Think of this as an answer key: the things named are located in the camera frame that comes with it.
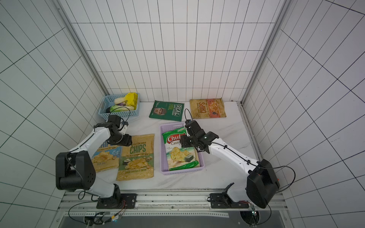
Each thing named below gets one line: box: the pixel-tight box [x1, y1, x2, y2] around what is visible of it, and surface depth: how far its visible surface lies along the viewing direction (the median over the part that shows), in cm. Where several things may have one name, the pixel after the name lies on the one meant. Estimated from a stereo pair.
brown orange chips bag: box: [189, 97, 227, 120], surface depth 117 cm
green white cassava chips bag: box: [162, 127, 201, 172], surface depth 89 cm
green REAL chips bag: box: [148, 100, 185, 122], surface depth 116 cm
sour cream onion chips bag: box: [115, 133, 155, 181], surface depth 88 cm
